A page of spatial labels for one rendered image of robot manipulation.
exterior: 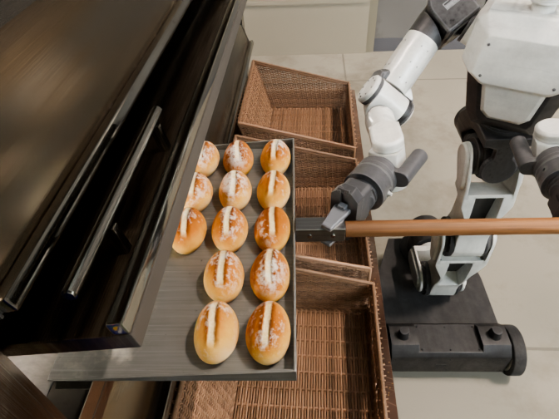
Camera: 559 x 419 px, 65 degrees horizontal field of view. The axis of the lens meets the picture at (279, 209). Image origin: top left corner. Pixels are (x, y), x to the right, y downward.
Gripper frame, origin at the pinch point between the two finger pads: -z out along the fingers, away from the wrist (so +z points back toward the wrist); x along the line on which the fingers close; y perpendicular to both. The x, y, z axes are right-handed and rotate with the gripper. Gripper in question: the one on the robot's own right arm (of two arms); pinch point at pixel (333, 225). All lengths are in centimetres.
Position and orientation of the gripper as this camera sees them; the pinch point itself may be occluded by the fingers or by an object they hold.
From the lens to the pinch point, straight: 81.7
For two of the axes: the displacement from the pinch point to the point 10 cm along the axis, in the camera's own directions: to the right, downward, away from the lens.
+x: -0.4, -7.1, -7.0
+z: 5.9, -5.8, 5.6
